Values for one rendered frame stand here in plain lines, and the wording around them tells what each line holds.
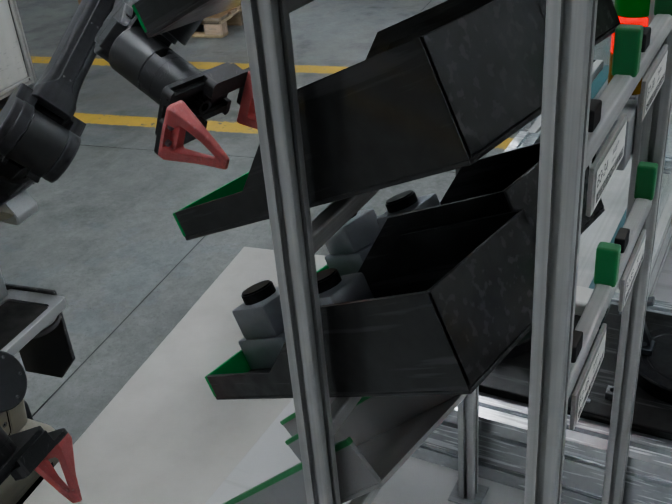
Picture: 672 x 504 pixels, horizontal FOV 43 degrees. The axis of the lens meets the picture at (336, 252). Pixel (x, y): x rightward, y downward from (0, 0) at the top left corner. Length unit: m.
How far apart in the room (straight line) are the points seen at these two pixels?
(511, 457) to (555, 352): 0.60
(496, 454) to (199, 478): 0.39
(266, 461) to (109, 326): 2.00
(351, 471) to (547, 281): 0.27
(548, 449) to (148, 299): 2.75
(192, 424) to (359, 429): 0.44
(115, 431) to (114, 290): 2.08
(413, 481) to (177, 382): 0.42
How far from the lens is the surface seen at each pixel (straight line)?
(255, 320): 0.73
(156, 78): 0.95
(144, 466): 1.21
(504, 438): 1.08
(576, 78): 0.42
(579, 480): 1.08
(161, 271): 3.39
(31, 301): 1.27
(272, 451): 1.19
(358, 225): 0.84
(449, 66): 0.48
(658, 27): 0.69
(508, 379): 1.11
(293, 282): 0.55
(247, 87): 0.96
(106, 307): 3.24
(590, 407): 1.08
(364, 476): 0.67
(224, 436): 1.22
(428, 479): 1.13
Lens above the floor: 1.66
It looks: 30 degrees down
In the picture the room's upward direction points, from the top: 5 degrees counter-clockwise
